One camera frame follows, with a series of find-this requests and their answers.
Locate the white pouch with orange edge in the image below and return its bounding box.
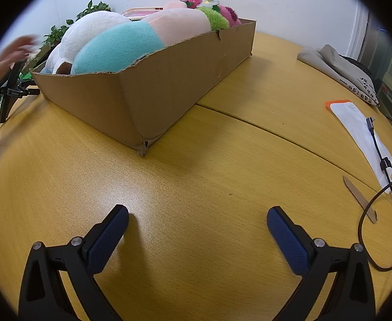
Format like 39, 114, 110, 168
325, 100, 392, 194

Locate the green potted plant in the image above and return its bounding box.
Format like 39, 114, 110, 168
76, 0, 111, 21
42, 18, 74, 49

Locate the green fuzzy plush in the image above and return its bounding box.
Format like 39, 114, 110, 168
201, 6, 230, 30

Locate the pale pink plush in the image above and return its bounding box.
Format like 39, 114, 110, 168
147, 1, 213, 45

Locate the person's left hand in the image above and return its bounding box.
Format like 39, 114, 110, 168
0, 34, 41, 89

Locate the magenta fuzzy plush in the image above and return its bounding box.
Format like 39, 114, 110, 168
219, 5, 241, 27

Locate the cardboard strip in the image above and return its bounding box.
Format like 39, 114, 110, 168
342, 175, 379, 224

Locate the black stand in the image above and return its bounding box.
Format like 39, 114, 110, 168
0, 58, 41, 124

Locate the black adapter cable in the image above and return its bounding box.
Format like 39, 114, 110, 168
357, 116, 392, 272

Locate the grey cloth bag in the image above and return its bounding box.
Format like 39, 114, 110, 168
297, 44, 381, 108

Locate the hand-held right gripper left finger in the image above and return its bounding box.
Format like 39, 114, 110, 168
18, 204, 130, 321

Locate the cardboard box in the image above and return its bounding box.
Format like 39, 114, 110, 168
30, 18, 258, 157

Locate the light blue bear plush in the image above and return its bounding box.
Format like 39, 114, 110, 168
70, 22, 166, 74

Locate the pink tray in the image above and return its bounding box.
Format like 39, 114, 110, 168
120, 6, 165, 22

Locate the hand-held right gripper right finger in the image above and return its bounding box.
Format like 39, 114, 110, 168
266, 206, 376, 321

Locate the white panda plush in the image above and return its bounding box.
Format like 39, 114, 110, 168
45, 11, 133, 75

